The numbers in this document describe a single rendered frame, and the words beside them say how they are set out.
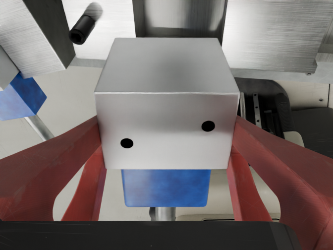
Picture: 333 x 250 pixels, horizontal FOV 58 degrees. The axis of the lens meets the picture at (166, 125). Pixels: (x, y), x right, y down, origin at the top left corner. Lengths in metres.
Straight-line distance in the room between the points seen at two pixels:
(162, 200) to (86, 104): 1.39
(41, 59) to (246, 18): 0.17
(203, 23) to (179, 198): 0.12
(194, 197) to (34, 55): 0.18
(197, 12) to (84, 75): 1.23
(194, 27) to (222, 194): 0.31
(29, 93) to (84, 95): 1.20
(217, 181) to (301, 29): 0.34
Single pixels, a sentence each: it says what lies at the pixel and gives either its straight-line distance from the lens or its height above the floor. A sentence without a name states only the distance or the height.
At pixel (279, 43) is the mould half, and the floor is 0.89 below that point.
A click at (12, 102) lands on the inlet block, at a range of 0.31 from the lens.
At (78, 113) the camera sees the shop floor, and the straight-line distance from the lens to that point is 1.60.
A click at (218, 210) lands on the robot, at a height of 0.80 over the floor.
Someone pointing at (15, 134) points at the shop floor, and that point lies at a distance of 1.94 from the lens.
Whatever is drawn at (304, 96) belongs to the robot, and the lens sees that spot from 1.03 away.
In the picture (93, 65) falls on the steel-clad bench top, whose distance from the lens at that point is 0.33.
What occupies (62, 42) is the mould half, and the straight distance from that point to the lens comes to 0.28.
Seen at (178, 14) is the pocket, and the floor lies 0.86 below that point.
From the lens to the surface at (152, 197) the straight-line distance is 0.15.
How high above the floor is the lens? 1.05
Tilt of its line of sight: 45 degrees down
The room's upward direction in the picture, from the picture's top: 169 degrees counter-clockwise
